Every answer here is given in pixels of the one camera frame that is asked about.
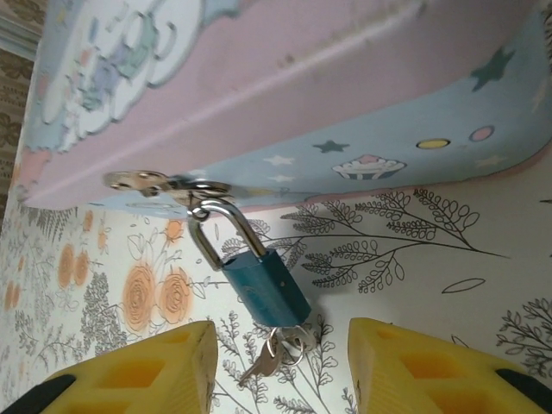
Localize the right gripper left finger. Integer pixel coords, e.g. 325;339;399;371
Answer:
0;319;218;414

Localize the silver hasp latch of box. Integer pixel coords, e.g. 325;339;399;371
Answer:
103;168;237;204

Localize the silver key ring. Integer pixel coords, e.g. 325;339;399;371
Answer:
264;324;319;366

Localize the blue padlock with steel shackle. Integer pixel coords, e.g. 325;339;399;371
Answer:
186;189;313;329

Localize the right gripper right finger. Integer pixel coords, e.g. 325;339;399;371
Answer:
348;316;552;414

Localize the silver key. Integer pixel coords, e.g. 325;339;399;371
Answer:
279;324;312;347
236;338;282;387

